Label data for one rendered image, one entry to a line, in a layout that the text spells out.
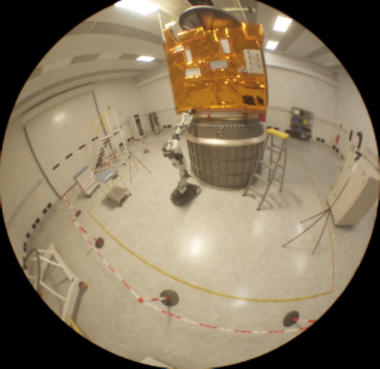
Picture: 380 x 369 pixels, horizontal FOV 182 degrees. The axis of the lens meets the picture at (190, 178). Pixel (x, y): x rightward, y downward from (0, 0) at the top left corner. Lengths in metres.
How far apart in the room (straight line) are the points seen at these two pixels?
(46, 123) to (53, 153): 1.71
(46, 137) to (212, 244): 8.34
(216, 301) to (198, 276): 0.53
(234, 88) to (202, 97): 0.66
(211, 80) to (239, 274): 3.39
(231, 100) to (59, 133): 7.86
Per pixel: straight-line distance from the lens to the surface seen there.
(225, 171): 2.72
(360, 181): 3.24
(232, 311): 2.15
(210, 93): 2.54
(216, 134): 2.45
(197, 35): 2.86
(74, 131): 8.10
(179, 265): 2.16
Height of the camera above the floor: 2.07
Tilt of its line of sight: 37 degrees down
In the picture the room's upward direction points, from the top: 11 degrees counter-clockwise
